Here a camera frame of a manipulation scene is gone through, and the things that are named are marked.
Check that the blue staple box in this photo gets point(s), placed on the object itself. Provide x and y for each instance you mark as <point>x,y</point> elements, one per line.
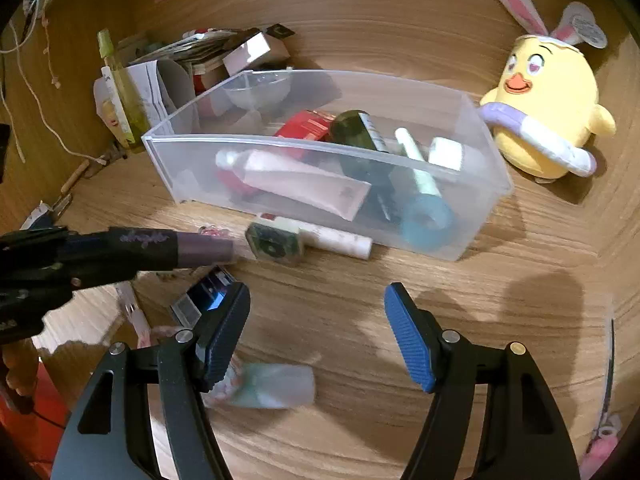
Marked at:
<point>205,295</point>

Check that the yellow-green spray bottle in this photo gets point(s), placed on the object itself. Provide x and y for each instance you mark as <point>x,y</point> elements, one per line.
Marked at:
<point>127,95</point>

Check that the clear plastic bin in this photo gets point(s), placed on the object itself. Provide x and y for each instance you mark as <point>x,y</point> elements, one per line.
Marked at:
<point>320,170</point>

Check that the teal tube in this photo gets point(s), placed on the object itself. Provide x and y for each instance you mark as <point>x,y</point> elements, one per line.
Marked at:
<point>427,225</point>

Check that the red packet white characters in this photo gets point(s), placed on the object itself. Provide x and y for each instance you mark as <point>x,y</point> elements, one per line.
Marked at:
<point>305,125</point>

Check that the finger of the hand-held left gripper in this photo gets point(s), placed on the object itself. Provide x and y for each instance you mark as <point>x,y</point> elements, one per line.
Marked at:
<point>45,242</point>
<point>65,277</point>

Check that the pale pink tube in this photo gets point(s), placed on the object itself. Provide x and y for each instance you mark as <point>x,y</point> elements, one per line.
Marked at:
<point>300,185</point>

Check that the dark green glass bottle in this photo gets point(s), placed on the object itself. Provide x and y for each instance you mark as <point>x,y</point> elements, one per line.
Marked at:
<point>355,132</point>

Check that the pale mint tube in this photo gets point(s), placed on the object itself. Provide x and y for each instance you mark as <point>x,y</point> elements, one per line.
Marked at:
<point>280,385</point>

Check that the white lip balm tube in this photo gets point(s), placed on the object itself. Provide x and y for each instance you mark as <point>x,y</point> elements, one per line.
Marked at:
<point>335,240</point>

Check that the slim white green tube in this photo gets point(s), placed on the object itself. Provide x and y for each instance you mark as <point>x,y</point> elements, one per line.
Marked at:
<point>417,165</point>

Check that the dark purple bottle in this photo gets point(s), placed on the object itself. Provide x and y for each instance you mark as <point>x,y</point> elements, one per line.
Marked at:
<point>190,250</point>

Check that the small white open box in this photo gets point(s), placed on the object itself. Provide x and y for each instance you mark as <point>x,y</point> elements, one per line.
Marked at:
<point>250,52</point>

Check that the red cardboard box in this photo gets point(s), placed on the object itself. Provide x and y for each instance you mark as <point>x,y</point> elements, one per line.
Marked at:
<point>210,75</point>

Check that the person's left hand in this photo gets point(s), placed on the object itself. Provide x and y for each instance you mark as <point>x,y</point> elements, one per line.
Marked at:
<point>20,375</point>

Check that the white ceramic bowl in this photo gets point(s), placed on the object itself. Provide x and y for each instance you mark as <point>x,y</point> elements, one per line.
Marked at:
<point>255,92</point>

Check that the stack of booklets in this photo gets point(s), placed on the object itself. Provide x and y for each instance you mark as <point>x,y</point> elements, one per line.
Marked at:
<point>190,42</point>

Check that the folded white leaflet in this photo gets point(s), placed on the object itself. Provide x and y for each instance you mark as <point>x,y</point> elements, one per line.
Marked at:
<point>165,87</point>

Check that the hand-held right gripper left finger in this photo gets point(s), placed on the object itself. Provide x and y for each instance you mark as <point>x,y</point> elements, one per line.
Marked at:
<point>225,342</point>

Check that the black stick with pink charm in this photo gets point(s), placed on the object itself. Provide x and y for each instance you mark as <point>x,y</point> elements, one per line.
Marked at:
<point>602,435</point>

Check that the green white eraser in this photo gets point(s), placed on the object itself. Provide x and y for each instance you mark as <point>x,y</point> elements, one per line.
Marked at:
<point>272,240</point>

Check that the red cloth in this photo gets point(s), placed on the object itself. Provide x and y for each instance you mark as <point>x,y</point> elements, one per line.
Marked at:
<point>47,400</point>

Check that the white cap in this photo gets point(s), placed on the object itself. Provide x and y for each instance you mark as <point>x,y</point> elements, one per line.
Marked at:
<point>446,152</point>

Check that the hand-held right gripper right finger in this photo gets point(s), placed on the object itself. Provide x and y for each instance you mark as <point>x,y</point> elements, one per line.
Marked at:
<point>410,342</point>

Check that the white pink slim packet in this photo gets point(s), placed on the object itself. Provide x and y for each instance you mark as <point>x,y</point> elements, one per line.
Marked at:
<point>132,310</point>

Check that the pink glitter packet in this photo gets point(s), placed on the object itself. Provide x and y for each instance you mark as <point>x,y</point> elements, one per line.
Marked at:
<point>214,232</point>

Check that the yellow chick plush toy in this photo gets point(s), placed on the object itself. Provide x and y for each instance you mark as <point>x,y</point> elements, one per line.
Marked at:
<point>545,90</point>

